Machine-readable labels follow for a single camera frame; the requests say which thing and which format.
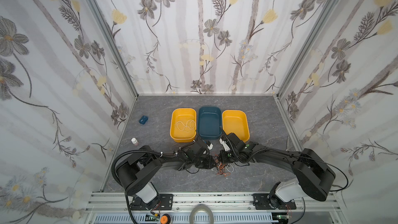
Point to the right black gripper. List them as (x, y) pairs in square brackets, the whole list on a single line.
[(226, 156)]

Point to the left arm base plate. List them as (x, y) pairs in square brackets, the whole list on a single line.
[(162, 202)]

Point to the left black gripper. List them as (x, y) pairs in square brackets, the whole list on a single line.
[(204, 159)]

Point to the tape roll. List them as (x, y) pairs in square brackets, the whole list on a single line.
[(201, 213)]

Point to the small white bottle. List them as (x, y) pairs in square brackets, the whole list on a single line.
[(135, 141)]

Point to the right yellow plastic bin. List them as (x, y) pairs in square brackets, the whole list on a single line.
[(235, 121)]

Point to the yellow plastic bin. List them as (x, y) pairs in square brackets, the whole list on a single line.
[(235, 121), (183, 125)]

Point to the left yellow plastic bin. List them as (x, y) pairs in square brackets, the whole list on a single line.
[(183, 125)]

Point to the aluminium frame rail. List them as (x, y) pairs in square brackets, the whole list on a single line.
[(227, 207)]

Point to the teal plastic bin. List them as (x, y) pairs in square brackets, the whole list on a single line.
[(209, 123)]

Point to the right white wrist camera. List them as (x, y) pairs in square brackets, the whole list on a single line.
[(225, 145)]

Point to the small blue object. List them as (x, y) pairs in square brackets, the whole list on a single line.
[(143, 119)]

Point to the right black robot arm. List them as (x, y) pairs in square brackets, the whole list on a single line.
[(313, 177)]

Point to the orange button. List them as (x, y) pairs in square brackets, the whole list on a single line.
[(166, 219)]

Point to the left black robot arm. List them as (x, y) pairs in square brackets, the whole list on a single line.
[(134, 169)]

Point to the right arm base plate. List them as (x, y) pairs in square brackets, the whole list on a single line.
[(265, 202)]

